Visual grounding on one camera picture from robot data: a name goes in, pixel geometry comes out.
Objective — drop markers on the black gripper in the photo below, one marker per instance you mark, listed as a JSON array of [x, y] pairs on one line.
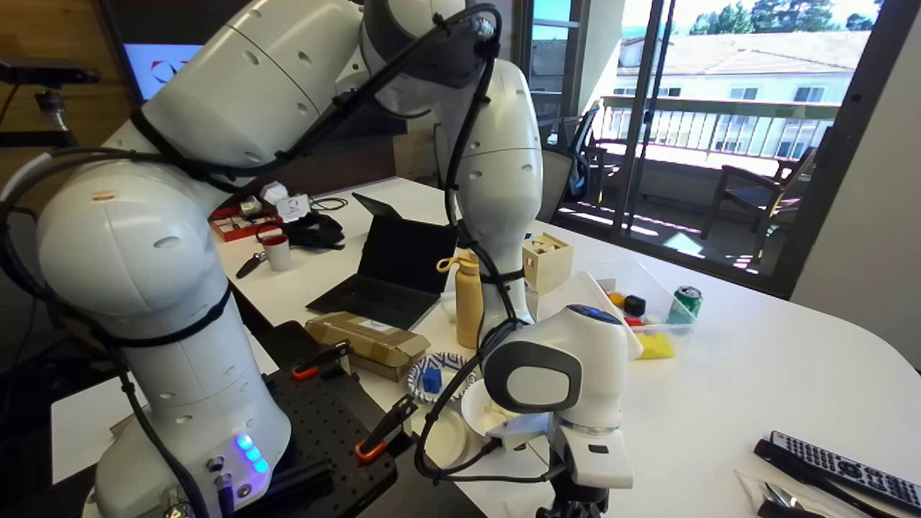
[[576, 501]]

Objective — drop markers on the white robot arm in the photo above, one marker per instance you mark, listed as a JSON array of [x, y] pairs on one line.
[[129, 249]]

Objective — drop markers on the white bowl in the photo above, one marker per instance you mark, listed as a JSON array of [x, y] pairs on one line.
[[482, 411]]

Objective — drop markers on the white round lid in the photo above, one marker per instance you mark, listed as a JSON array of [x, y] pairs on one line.
[[446, 442]]

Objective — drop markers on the blue patterned plate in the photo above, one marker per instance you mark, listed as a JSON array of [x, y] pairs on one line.
[[433, 374]]

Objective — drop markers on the black orange clamp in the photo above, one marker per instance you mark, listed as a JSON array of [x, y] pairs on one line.
[[378, 439], [330, 363]]

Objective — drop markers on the wooden tray of blocks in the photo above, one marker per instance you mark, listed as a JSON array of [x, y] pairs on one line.
[[651, 342]]

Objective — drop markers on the teal can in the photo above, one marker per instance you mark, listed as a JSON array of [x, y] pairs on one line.
[[686, 305]]

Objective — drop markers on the black mounting board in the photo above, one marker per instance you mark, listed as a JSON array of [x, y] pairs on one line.
[[322, 473]]

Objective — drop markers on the yellow water bottle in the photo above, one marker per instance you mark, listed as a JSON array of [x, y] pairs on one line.
[[469, 293]]

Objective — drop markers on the wooden shape sorter cube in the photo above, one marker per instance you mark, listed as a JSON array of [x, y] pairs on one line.
[[549, 262]]

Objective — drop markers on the cardboard box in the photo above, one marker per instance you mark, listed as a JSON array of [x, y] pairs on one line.
[[376, 347]]

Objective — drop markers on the black laptop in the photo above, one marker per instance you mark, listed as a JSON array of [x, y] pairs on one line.
[[398, 273]]

